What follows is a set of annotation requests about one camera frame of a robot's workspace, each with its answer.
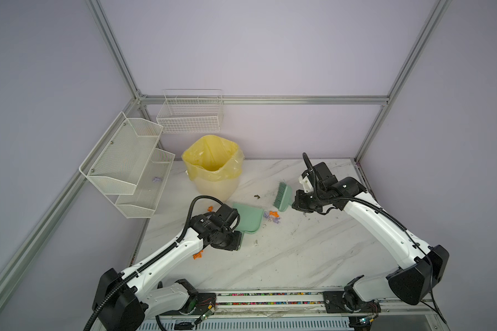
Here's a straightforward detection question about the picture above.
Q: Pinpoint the green hand brush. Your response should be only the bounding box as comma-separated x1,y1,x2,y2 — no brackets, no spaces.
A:
273,181,293,212

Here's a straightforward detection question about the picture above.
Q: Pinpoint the green plastic dustpan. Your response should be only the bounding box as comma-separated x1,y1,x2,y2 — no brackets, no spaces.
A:
233,203,265,234

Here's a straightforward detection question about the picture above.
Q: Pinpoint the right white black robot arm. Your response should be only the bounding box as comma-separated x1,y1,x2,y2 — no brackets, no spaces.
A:
292,154,450,313

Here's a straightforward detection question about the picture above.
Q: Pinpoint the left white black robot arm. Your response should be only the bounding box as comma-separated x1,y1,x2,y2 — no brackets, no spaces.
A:
84,196,242,330

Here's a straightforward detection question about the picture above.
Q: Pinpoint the orange scrap near left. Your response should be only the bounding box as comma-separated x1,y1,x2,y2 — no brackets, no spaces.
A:
193,250,203,260

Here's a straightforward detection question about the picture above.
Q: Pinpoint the purple orange scrap pair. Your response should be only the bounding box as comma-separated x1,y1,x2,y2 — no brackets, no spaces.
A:
263,211,281,223

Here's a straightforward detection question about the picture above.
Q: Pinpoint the bin with yellow bag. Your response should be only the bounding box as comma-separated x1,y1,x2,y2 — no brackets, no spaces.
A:
182,135,244,201

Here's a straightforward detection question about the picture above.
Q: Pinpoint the white mesh two-tier shelf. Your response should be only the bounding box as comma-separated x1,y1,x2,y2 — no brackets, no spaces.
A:
79,113,175,219

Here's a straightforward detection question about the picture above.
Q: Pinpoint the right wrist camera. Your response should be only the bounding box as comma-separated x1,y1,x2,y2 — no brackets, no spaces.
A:
299,176,313,194

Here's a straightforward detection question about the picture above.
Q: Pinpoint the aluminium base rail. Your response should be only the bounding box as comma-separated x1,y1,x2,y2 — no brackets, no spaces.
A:
92,286,450,331

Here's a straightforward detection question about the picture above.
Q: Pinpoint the white wire basket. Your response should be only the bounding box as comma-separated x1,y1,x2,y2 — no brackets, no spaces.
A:
156,89,224,134

